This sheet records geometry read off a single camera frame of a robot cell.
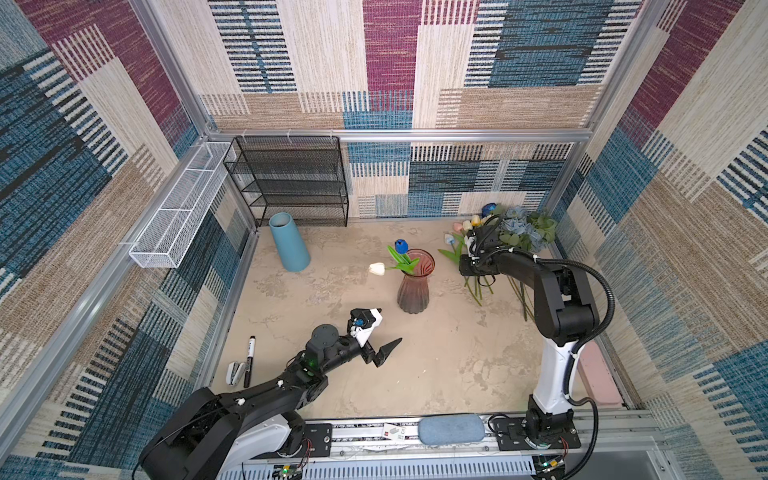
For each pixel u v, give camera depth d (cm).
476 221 113
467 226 109
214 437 42
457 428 73
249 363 85
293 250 100
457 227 116
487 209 119
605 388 81
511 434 73
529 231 104
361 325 66
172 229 94
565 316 55
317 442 74
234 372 83
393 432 74
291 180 111
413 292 99
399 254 80
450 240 111
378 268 78
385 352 70
